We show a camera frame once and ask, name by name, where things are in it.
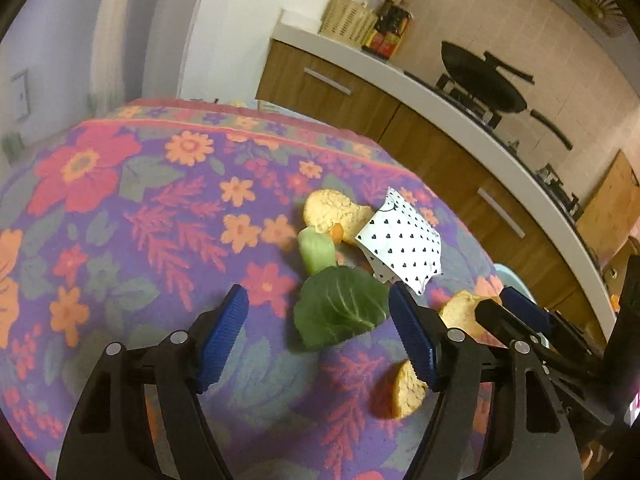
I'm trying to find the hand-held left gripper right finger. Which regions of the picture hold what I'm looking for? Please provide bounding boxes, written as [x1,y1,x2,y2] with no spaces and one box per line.
[389,282,586,480]

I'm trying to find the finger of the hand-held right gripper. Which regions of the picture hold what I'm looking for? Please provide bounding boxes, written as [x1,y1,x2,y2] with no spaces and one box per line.
[475,299,616,426]
[501,286,608,376]

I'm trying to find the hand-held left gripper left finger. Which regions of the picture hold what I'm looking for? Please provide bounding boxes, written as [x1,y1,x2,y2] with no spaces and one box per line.
[56,284,249,480]

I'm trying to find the light blue plastic basket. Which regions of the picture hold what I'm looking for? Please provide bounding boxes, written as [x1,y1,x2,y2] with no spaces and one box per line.
[492,262,536,301]

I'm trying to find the torn bread piece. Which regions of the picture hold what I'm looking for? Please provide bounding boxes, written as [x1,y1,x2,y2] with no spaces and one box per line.
[389,360,428,420]
[439,290,502,348]
[303,189,375,246]

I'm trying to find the green bok choy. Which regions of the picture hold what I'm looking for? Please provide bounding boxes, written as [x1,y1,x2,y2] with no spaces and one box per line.
[292,227,391,352]

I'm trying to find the white heart-print paper bag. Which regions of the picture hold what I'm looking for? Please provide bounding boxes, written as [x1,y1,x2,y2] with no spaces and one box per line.
[354,186,444,295]

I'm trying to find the wooden cutting board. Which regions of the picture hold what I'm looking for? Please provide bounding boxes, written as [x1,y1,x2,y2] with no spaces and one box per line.
[577,149,640,261]

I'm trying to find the floral tablecloth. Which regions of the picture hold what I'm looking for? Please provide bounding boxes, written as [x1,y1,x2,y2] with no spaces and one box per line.
[0,97,506,480]

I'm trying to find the wooden base cabinet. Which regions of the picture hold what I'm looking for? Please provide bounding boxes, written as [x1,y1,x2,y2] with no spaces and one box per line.
[255,42,608,356]

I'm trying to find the black gas stove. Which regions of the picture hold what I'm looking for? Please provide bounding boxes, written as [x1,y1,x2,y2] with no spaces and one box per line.
[404,69,583,218]

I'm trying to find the black wok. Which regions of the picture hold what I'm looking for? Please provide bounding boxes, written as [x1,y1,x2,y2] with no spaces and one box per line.
[440,41,573,151]

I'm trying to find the white kitchen countertop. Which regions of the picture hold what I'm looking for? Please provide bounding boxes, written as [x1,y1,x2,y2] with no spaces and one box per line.
[270,9,618,331]

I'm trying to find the colourful box on counter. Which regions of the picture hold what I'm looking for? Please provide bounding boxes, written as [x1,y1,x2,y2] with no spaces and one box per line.
[380,2,413,58]

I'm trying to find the slim dark sauce bottle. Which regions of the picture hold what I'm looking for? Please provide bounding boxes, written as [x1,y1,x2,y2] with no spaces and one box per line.
[362,10,396,53]

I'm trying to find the yellow plastic utensil basket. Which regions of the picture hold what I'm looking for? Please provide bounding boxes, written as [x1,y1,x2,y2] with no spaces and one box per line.
[318,0,380,51]

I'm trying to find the silver cabinet handle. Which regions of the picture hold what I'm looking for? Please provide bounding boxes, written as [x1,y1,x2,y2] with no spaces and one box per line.
[476,187,526,239]
[303,66,352,96]

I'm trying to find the white wall switch plate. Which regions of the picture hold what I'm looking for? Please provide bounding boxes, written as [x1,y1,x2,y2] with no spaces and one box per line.
[11,69,32,122]

